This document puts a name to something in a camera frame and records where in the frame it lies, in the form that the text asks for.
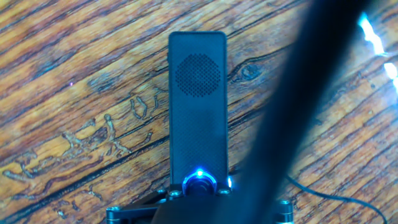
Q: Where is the wood grain table mat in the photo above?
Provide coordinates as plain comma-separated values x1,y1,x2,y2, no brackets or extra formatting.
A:
0,0,398,224

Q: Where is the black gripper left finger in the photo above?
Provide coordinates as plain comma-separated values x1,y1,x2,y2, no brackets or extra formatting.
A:
105,187,185,224

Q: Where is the black camera cable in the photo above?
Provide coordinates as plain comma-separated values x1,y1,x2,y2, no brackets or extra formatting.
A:
229,0,374,224

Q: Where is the black speaker bar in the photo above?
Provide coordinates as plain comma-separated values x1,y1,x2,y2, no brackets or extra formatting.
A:
167,30,230,190

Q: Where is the black knob with blue ring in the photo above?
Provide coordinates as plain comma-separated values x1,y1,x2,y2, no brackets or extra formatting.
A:
182,167,218,196

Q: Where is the thin black speaker cable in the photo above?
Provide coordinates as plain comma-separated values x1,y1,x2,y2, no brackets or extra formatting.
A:
285,175,389,224

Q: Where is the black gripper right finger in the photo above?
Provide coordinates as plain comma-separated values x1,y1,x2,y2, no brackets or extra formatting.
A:
216,187,295,224

